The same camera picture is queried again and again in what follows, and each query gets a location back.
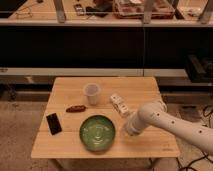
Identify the brown sausage-shaped object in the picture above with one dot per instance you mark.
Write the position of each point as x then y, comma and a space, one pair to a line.
76, 108

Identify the green ceramic bowl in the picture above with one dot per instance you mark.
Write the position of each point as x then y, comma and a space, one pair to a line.
97, 133

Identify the white carton box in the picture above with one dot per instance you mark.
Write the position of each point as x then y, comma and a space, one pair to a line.
119, 105

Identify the black remote on shelf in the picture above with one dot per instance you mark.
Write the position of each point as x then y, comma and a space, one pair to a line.
79, 9

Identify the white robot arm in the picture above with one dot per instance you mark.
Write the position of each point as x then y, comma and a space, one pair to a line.
155, 114

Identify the basket of items on shelf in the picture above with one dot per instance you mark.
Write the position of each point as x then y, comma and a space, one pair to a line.
135, 9

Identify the black equipment box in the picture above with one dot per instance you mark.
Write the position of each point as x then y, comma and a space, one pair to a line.
199, 70

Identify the black smartphone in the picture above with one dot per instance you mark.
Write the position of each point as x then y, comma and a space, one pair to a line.
54, 124

